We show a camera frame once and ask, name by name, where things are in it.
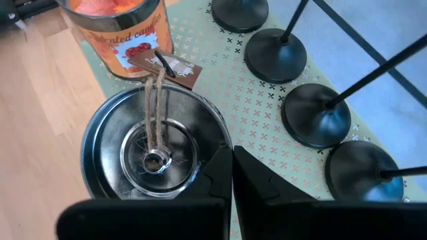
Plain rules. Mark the orange scented candle tin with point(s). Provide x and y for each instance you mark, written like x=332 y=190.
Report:
x=126 y=43

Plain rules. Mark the green perforated metal riser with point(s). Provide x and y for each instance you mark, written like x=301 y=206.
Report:
x=253 y=100

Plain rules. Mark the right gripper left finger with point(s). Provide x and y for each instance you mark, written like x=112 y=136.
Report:
x=150 y=220

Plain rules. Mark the black metal candlestick holder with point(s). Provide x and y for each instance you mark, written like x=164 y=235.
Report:
x=360 y=173
x=239 y=13
x=275 y=56
x=315 y=116

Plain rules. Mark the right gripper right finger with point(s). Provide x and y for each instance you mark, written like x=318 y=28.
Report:
x=300 y=220

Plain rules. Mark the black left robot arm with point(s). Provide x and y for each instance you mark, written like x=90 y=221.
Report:
x=33 y=8

